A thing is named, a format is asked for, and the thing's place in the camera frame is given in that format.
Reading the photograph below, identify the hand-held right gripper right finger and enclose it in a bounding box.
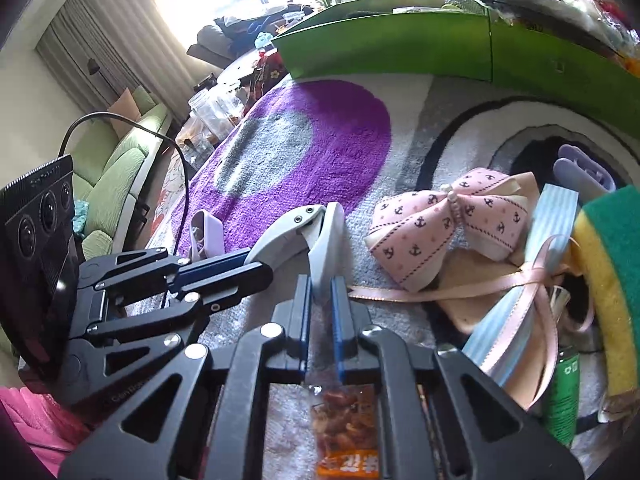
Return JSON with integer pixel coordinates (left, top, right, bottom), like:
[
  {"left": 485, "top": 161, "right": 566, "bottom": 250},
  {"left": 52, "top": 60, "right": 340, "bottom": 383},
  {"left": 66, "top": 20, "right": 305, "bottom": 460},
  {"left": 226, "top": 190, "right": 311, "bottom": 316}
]
[{"left": 330, "top": 277, "right": 583, "bottom": 480}]

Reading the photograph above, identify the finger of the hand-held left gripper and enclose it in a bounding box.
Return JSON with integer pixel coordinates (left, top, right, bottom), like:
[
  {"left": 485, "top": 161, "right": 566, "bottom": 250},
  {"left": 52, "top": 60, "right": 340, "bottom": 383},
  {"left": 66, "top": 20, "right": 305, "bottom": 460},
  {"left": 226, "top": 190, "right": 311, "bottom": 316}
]
[
  {"left": 87, "top": 262, "right": 275, "bottom": 346},
  {"left": 80, "top": 247, "right": 251, "bottom": 291}
]

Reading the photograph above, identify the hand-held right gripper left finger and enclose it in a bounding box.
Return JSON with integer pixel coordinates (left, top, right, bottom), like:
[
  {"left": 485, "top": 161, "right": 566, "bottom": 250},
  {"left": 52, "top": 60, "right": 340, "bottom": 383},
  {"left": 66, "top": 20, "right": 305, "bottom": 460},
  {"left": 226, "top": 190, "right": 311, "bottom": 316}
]
[{"left": 59, "top": 275, "right": 313, "bottom": 480}]

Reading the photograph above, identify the white plastic clip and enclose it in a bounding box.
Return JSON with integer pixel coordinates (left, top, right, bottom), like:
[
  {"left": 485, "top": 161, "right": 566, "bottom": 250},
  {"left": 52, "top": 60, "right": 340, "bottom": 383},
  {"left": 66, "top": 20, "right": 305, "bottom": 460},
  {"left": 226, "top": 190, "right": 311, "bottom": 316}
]
[{"left": 244, "top": 201, "right": 346, "bottom": 301}]

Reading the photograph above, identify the lavender plastic clip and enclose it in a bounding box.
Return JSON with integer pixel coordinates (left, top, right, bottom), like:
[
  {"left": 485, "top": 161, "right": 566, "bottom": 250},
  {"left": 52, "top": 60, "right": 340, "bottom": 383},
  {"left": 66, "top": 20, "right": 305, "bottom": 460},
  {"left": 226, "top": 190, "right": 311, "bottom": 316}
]
[
  {"left": 552, "top": 144, "right": 617, "bottom": 193},
  {"left": 189, "top": 210, "right": 225, "bottom": 261}
]

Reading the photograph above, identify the pink satin ribbon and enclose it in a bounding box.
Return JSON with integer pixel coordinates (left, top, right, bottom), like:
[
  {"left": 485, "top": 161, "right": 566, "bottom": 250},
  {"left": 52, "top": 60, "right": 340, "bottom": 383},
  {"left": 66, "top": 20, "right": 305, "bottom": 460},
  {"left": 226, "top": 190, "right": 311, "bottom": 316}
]
[{"left": 347, "top": 234, "right": 596, "bottom": 376}]

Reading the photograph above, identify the floral floor rug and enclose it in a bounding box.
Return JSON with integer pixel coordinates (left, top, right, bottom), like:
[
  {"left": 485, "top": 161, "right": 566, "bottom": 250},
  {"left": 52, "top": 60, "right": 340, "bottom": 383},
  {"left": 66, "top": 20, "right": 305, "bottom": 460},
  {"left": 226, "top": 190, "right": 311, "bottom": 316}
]
[{"left": 145, "top": 150, "right": 193, "bottom": 251}]

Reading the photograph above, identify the orange snack packet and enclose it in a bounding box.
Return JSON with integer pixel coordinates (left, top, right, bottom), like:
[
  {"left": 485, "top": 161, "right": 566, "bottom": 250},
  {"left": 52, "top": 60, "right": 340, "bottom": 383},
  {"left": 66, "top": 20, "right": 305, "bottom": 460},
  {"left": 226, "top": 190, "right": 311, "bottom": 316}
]
[{"left": 309, "top": 384, "right": 381, "bottom": 478}]

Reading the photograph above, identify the pink anchor print bow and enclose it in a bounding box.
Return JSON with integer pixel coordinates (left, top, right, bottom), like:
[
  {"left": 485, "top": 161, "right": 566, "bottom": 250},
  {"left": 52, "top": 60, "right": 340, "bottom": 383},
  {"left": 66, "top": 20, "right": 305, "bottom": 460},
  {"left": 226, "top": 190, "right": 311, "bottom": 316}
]
[{"left": 364, "top": 167, "right": 533, "bottom": 293}]

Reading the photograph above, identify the green fabric sofa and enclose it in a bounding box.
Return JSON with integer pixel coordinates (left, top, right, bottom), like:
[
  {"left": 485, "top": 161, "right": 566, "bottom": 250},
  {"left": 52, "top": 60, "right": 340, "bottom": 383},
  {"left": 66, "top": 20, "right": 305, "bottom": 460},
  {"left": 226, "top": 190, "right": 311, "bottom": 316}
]
[{"left": 70, "top": 85, "right": 173, "bottom": 261}]

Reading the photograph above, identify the beige cloth pouch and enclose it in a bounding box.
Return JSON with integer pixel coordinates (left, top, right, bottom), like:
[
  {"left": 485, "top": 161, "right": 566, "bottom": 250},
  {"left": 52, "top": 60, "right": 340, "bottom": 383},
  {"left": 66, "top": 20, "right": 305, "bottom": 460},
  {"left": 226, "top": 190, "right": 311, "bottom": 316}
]
[{"left": 435, "top": 172, "right": 558, "bottom": 411}]

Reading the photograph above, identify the clear glass jar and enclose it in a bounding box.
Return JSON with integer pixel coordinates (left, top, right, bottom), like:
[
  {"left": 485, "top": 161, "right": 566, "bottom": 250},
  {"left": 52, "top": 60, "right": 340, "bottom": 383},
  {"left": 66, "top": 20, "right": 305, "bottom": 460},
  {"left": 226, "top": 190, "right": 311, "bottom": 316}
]
[
  {"left": 215, "top": 85, "right": 246, "bottom": 121},
  {"left": 189, "top": 87, "right": 223, "bottom": 128}
]

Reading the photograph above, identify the person's pink garment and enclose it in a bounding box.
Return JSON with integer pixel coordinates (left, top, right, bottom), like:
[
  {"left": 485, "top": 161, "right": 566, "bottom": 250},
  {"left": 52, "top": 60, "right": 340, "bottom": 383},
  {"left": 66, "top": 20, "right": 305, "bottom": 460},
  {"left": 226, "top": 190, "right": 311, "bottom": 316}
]
[{"left": 0, "top": 385, "right": 93, "bottom": 480}]

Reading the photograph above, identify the purple grey patterned rug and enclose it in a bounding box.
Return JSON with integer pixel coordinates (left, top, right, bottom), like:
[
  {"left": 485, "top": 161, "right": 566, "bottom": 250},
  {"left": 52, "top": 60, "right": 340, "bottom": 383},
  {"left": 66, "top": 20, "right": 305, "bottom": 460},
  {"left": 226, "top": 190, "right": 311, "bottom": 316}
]
[{"left": 145, "top": 77, "right": 640, "bottom": 480}]

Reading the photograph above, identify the round coffee table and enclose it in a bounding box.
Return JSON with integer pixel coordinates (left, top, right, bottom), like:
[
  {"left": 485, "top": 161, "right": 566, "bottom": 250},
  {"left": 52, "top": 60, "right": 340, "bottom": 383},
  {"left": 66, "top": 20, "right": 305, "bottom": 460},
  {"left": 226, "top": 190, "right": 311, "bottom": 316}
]
[{"left": 217, "top": 50, "right": 281, "bottom": 86}]

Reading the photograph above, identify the red flowered bag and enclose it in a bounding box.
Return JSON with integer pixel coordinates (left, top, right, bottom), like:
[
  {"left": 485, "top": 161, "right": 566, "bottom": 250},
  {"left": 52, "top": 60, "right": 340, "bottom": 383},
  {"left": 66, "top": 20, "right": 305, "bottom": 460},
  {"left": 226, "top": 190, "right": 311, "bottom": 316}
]
[{"left": 250, "top": 52, "right": 288, "bottom": 96}]

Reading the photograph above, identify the grey sofa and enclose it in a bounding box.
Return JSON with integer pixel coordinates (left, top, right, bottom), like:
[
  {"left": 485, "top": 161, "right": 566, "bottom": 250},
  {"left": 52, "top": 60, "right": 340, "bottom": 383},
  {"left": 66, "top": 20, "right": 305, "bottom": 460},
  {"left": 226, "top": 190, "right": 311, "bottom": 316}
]
[{"left": 187, "top": 25, "right": 236, "bottom": 66}]

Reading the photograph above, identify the green plastic bottle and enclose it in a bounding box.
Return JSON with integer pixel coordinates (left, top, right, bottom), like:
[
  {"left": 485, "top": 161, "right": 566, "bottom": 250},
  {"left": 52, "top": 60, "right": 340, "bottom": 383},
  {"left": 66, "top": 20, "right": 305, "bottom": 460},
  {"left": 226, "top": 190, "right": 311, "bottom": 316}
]
[{"left": 542, "top": 345, "right": 581, "bottom": 448}]

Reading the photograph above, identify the blue striped ribbon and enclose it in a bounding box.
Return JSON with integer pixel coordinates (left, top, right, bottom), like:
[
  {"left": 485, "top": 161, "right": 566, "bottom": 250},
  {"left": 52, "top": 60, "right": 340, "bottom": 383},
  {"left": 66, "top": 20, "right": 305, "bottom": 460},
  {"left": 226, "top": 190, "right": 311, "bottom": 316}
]
[{"left": 462, "top": 183, "right": 581, "bottom": 381}]

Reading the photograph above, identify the grey curtain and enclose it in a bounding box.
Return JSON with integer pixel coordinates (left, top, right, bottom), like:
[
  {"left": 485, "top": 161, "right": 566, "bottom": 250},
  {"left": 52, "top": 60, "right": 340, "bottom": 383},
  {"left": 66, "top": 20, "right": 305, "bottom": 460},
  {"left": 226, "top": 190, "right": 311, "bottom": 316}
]
[{"left": 35, "top": 0, "right": 181, "bottom": 111}]

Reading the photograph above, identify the green yellow sponge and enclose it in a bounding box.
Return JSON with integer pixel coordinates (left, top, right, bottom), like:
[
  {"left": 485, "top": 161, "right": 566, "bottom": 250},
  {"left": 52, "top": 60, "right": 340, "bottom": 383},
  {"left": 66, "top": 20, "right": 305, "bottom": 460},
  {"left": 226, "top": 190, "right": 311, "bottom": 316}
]
[{"left": 570, "top": 186, "right": 640, "bottom": 396}]

